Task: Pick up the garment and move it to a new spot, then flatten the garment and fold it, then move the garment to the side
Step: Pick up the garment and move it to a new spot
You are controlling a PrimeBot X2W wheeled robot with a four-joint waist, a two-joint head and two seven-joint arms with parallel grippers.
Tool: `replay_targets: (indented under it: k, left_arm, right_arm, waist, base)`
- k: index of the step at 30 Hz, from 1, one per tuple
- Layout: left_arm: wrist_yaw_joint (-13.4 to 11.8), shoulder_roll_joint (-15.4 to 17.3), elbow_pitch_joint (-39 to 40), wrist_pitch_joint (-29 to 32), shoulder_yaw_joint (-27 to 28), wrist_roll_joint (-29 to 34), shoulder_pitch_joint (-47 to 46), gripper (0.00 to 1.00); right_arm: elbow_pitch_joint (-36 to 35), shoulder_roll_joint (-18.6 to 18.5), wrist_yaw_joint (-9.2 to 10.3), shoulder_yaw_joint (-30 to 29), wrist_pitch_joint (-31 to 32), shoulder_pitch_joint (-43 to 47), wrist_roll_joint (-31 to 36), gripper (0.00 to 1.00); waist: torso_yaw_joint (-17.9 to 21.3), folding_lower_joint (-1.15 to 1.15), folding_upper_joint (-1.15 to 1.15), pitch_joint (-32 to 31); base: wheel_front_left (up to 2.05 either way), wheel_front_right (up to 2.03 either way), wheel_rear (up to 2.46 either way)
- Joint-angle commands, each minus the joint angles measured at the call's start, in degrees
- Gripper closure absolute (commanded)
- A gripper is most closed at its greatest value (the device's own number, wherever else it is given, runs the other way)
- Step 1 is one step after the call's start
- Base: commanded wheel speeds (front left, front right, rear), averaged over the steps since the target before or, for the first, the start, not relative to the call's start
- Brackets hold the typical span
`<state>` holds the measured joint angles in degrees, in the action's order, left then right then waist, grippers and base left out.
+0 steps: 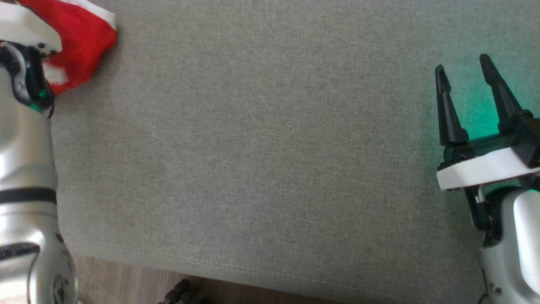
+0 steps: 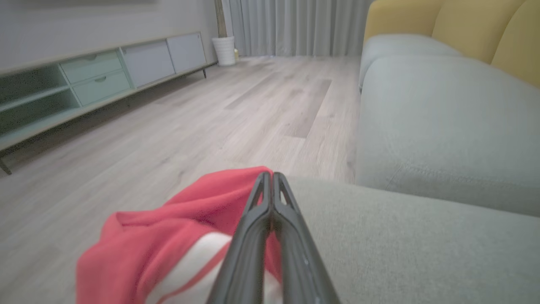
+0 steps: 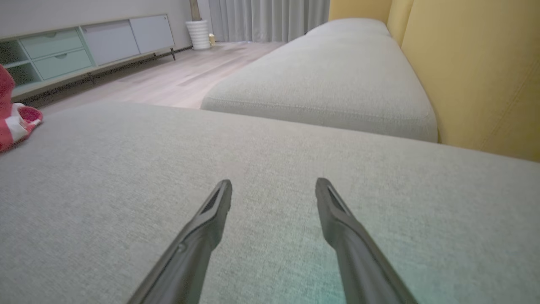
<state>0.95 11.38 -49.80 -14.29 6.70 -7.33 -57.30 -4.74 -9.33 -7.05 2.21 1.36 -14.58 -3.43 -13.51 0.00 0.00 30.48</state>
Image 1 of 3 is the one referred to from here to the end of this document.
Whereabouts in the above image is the black knobby object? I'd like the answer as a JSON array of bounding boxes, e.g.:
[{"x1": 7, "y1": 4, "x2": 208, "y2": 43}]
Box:
[{"x1": 159, "y1": 278, "x2": 211, "y2": 304}]

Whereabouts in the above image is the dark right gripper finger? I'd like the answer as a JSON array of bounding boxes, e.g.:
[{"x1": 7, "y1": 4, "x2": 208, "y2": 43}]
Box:
[
  {"x1": 479, "y1": 54, "x2": 533, "y2": 135},
  {"x1": 435, "y1": 65, "x2": 469, "y2": 147}
]

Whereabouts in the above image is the red t-shirt with white trim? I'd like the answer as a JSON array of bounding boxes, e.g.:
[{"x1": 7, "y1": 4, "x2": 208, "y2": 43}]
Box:
[{"x1": 19, "y1": 0, "x2": 118, "y2": 95}]

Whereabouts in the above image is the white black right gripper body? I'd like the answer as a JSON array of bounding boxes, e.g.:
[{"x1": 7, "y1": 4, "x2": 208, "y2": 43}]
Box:
[{"x1": 437, "y1": 134, "x2": 540, "y2": 232}]

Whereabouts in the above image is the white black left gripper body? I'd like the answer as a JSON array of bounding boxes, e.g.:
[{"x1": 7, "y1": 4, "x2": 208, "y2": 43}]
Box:
[{"x1": 0, "y1": 2, "x2": 63, "y2": 114}]

